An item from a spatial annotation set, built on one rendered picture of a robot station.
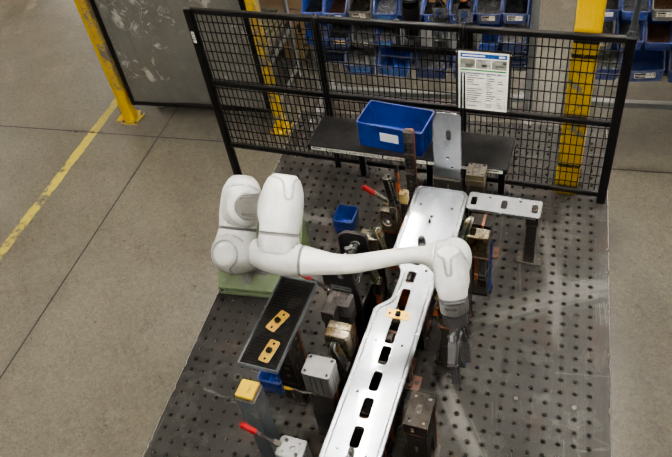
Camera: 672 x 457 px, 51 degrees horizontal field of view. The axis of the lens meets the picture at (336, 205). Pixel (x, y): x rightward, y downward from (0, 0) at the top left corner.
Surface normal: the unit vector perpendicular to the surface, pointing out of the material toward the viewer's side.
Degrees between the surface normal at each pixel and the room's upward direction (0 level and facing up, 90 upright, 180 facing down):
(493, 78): 90
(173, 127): 0
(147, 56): 91
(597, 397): 0
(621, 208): 0
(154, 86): 91
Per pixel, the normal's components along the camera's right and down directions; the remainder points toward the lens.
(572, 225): -0.13, -0.71
